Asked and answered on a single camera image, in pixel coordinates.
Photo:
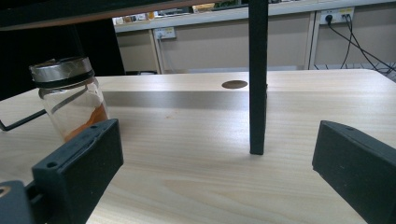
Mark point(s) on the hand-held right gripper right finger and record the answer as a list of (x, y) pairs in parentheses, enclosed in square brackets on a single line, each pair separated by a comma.
[(358, 161)]

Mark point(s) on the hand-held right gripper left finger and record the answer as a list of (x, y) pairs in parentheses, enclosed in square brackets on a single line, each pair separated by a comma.
[(84, 161)]

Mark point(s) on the yellow box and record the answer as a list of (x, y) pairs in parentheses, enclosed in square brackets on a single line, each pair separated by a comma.
[(203, 7)]

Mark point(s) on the brown round table hole cover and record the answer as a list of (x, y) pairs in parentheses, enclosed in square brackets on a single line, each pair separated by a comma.
[(234, 84)]

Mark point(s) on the black curtain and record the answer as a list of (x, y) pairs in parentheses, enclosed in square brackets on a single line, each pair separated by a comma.
[(37, 46)]

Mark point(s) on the white wall socket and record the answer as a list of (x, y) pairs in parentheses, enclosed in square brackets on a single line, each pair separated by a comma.
[(164, 33), (337, 14)]

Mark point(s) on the black two-tier metal rack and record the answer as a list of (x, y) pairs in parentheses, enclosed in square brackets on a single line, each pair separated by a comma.
[(258, 93)]

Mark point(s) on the white background shelf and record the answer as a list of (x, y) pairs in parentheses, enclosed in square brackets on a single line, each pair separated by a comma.
[(218, 15)]

